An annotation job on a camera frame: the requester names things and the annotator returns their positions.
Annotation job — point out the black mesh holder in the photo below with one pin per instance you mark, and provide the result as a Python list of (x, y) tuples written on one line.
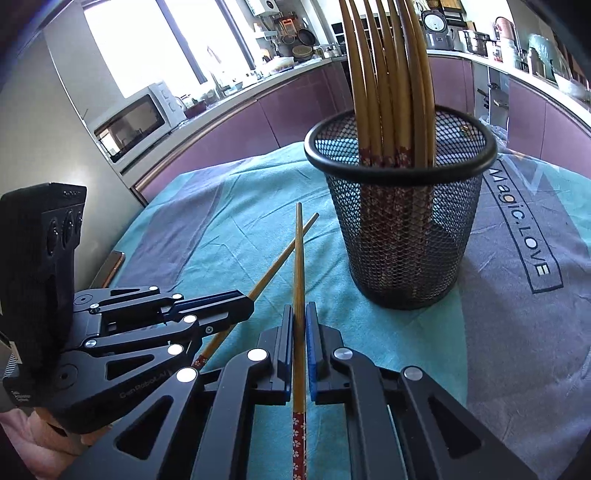
[(452, 230)]

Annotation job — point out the white dish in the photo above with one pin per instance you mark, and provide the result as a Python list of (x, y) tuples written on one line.
[(280, 63)]

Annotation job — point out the steel pot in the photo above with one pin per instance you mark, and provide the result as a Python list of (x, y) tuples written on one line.
[(475, 41)]

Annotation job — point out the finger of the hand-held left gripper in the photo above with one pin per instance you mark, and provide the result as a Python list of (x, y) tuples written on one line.
[(226, 316), (207, 297)]

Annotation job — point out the copper kettle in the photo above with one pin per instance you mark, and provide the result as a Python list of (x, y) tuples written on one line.
[(505, 32)]

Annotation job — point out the bright window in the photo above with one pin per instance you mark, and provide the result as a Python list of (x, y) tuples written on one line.
[(138, 46)]

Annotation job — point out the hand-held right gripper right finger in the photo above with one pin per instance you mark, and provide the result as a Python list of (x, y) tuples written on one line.
[(313, 350)]

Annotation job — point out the silver rice cooker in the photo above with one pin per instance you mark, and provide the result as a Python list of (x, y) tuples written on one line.
[(438, 27)]

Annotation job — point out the orange-edged smartphone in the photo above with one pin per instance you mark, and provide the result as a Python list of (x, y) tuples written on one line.
[(111, 267)]

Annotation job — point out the bunch of bamboo chopsticks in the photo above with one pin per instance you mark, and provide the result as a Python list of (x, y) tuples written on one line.
[(383, 92)]

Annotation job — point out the black frying pan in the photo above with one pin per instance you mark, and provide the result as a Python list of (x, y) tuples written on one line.
[(304, 35)]

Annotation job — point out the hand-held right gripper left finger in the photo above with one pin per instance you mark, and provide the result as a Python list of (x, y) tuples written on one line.
[(287, 344)]

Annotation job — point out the kitchen faucet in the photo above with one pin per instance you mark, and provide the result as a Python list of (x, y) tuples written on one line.
[(213, 67)]

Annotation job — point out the purple kitchen cabinets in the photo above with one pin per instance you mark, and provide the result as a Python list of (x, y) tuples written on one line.
[(286, 110)]

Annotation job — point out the pale teal container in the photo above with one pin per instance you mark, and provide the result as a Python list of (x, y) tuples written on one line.
[(541, 50)]

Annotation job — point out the dark ceramic bowl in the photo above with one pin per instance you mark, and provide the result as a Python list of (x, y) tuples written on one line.
[(302, 50)]

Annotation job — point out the teal grey printed cloth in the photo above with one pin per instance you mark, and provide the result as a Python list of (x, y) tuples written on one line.
[(508, 369)]

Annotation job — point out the white water heater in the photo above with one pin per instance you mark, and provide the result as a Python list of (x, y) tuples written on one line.
[(264, 5)]

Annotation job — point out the white microwave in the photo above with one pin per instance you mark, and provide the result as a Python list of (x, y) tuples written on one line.
[(134, 124)]

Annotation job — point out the red-patterned bamboo chopstick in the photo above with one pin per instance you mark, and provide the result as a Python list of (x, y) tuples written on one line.
[(299, 277), (281, 258)]

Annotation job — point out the person's left hand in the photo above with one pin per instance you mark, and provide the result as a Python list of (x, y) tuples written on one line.
[(46, 436)]

